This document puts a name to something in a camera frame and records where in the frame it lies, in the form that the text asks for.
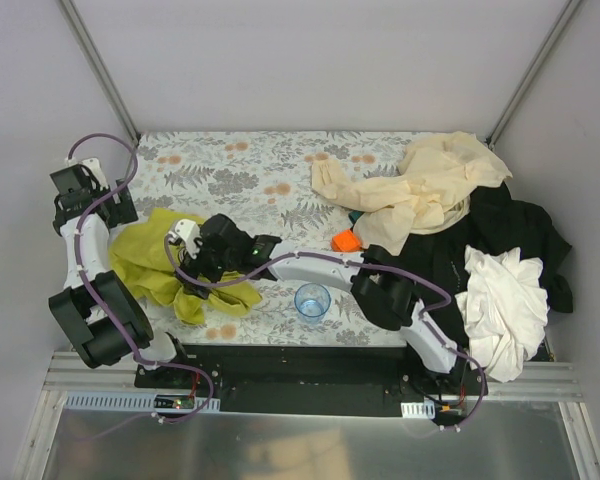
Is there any yellow-green cloth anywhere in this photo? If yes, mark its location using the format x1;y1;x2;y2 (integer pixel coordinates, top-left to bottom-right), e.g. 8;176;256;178
108;207;264;325

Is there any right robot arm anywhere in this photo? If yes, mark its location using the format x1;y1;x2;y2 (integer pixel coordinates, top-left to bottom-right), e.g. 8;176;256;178
181;214;469;376

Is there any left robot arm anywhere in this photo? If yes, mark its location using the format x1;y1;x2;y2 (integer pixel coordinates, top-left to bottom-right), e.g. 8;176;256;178
48;158;184;370

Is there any teal cloth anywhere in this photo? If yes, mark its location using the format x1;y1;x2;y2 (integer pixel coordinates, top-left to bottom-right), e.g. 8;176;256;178
348;211;363;225

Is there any cream cloth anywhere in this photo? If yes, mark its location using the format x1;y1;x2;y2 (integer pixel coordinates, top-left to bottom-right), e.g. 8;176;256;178
311;131;512;255

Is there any black cloth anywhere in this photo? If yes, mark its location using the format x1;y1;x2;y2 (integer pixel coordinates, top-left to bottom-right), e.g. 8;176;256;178
374;180;575;351

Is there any white cloth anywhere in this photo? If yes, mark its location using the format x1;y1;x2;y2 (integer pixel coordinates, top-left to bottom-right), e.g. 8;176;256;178
456;246;549;383

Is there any floral patterned table mat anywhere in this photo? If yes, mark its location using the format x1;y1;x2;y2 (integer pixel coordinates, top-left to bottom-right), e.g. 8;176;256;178
129;131;419;347

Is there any blue transparent plastic cup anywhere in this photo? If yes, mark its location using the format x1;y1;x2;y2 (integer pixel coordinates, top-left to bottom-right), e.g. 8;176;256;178
294;283;331;326

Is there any orange cube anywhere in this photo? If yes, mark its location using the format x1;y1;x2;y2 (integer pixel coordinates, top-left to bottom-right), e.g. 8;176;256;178
331;229;363;253

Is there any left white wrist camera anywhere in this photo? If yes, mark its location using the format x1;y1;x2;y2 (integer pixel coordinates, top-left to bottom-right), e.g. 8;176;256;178
80;157;109;188

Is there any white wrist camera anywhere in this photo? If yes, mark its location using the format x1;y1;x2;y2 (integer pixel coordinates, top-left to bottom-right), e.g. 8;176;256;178
168;219;200;259
80;157;109;188

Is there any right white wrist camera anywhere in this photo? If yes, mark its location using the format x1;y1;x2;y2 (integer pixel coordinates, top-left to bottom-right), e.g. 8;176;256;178
168;219;200;259

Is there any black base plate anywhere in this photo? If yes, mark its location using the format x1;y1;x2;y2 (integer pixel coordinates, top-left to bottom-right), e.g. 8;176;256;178
134;344;481;417

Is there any left aluminium corner post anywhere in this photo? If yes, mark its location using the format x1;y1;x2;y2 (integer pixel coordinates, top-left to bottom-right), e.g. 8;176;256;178
56;0;141;144

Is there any aluminium corner post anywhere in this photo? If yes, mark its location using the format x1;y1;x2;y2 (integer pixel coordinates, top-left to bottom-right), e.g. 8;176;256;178
485;0;585;150
56;0;141;144

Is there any left white cable duct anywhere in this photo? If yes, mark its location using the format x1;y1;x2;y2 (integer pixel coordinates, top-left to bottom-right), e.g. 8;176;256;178
65;392;221;414

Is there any white cable duct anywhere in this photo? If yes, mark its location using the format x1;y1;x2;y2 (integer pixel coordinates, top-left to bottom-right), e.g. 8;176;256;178
65;392;221;414
400;399;436;420

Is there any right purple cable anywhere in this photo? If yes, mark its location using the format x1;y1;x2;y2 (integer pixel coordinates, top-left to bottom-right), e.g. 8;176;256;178
162;232;489;440

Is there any right white cable duct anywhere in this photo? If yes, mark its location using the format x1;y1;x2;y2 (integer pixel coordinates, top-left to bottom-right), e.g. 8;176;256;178
400;399;436;420

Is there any right aluminium corner post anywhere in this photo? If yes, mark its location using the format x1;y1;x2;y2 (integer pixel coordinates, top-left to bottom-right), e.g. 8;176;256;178
485;0;585;150

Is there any aluminium rail frame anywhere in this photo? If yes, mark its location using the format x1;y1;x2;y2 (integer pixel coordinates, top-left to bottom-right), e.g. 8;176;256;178
42;351;584;402

